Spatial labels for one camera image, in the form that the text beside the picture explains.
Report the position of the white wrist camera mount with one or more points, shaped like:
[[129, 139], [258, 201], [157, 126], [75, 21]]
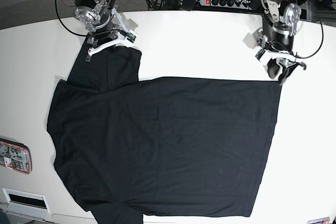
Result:
[[272, 50], [126, 38]]

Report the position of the white power strip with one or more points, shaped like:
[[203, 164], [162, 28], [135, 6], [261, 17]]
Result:
[[240, 4]]

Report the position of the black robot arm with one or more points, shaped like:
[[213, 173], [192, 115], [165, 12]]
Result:
[[276, 38], [104, 25]]

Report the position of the colourful sticker card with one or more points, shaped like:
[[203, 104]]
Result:
[[324, 220]]

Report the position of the white slotted tray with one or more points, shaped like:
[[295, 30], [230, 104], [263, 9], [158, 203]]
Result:
[[25, 204]]

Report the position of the orange screw assortment box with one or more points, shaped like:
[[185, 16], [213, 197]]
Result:
[[16, 156]]

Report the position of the black T-shirt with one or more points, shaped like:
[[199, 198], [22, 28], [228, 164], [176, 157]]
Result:
[[169, 146]]

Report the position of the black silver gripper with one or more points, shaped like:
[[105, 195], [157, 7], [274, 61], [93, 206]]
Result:
[[107, 34], [281, 65]]

